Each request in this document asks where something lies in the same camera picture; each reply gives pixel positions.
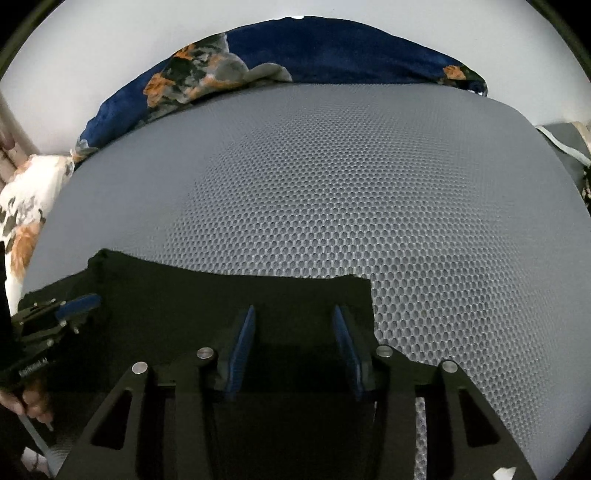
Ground beige curtain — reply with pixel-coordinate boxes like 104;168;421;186
0;88;40;185

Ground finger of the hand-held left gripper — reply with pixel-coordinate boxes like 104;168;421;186
14;318;81;346
11;294;103;325

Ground blue floral blanket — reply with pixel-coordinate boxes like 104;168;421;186
69;18;488;167

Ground grey flat strip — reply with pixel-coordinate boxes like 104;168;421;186
18;412;58;477

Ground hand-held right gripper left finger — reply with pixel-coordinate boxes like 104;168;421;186
55;305;257;480

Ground person's left hand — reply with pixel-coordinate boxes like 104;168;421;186
0;376;54;432

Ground black pants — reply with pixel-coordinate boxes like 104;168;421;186
0;249;376;480

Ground grey mesh mattress pad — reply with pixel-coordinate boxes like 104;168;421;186
18;82;591;480

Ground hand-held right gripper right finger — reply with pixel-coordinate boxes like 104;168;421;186
332;305;539;480

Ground grey bag with white strap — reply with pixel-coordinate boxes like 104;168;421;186
534;122;591;195

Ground white floral pillow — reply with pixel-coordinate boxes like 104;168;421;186
0;154;75;315

